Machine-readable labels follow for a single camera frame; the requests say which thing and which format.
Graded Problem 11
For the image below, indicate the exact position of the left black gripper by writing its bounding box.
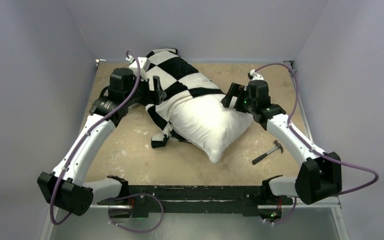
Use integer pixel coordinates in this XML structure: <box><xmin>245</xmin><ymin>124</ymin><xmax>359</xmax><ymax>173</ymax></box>
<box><xmin>124</xmin><ymin>74</ymin><xmax>165</xmax><ymax>107</ymax></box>

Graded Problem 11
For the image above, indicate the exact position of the black white checkered pillowcase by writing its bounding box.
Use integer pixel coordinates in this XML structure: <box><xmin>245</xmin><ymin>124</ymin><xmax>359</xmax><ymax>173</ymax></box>
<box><xmin>145</xmin><ymin>48</ymin><xmax>224</xmax><ymax>149</ymax></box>

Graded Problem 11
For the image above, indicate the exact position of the white pillow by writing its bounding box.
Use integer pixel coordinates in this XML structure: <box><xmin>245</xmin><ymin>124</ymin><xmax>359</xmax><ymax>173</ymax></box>
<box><xmin>169</xmin><ymin>94</ymin><xmax>253</xmax><ymax>164</ymax></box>

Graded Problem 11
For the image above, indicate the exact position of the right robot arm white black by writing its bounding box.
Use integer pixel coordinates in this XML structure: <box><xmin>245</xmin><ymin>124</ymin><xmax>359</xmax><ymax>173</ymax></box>
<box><xmin>221</xmin><ymin>80</ymin><xmax>342</xmax><ymax>205</ymax></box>

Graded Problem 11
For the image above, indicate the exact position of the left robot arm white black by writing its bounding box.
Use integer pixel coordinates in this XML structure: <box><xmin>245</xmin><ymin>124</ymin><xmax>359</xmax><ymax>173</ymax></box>
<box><xmin>37</xmin><ymin>67</ymin><xmax>165</xmax><ymax>225</ymax></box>

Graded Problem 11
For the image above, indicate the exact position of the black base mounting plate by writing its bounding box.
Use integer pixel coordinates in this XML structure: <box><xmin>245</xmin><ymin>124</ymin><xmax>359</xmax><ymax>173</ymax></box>
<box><xmin>97</xmin><ymin>185</ymin><xmax>293</xmax><ymax>218</ymax></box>

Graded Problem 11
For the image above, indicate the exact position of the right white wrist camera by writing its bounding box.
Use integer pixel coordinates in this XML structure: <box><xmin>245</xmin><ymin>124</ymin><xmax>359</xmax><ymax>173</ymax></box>
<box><xmin>247</xmin><ymin>69</ymin><xmax>264</xmax><ymax>81</ymax></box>

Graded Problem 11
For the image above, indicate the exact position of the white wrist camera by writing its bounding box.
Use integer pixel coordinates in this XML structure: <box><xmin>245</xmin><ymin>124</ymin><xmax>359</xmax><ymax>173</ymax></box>
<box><xmin>247</xmin><ymin>69</ymin><xmax>264</xmax><ymax>81</ymax></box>
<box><xmin>126</xmin><ymin>55</ymin><xmax>151</xmax><ymax>81</ymax></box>

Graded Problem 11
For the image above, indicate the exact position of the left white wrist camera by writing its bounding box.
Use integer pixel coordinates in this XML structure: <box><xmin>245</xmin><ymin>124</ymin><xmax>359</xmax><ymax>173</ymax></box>
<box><xmin>126</xmin><ymin>55</ymin><xmax>151</xmax><ymax>81</ymax></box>

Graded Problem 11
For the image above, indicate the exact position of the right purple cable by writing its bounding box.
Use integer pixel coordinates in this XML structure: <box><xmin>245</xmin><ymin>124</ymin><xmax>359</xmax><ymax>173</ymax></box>
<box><xmin>254</xmin><ymin>63</ymin><xmax>380</xmax><ymax>197</ymax></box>

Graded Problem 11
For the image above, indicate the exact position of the black handled hammer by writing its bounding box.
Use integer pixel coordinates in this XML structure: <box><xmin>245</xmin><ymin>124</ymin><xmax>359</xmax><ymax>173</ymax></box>
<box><xmin>251</xmin><ymin>140</ymin><xmax>284</xmax><ymax>165</ymax></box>

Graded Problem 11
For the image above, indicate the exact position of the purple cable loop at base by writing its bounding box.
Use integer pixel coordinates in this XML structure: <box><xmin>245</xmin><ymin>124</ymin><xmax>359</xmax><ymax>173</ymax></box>
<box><xmin>107</xmin><ymin>193</ymin><xmax>165</xmax><ymax>234</ymax></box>

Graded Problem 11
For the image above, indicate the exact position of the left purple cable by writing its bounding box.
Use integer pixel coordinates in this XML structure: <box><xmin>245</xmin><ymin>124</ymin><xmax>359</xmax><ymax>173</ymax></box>
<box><xmin>49</xmin><ymin>49</ymin><xmax>142</xmax><ymax>227</ymax></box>

